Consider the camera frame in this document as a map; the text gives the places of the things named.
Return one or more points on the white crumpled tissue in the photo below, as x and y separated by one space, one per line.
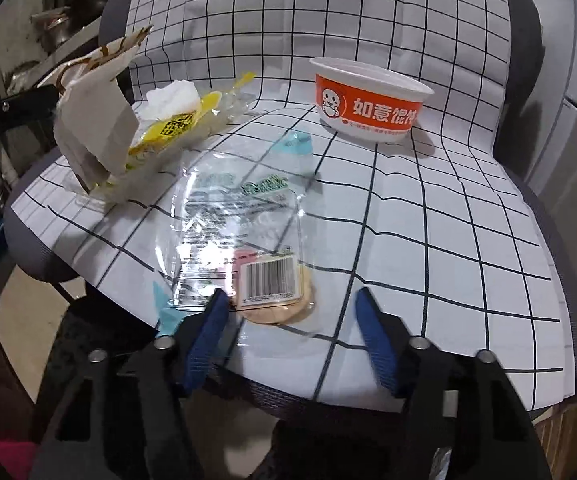
173 97

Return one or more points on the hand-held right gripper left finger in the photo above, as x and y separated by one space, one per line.
203 340

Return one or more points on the brown ribbed board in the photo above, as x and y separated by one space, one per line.
573 425

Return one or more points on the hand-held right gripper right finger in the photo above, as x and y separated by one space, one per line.
376 340

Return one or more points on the orange white paper bowl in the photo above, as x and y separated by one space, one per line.
368 110

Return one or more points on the white black checkered cloth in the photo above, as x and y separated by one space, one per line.
418 210

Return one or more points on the white paper bag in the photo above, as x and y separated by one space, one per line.
98 110

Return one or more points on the steel pot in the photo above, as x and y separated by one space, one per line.
56 27

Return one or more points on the grey office chair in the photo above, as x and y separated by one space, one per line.
523 60

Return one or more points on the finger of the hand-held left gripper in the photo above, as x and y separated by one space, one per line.
23 107

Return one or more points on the yellow plastic wrapper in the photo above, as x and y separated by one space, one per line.
168 132

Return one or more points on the clear plastic package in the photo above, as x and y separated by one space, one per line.
238 210

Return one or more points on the red garment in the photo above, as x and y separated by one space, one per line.
11 460

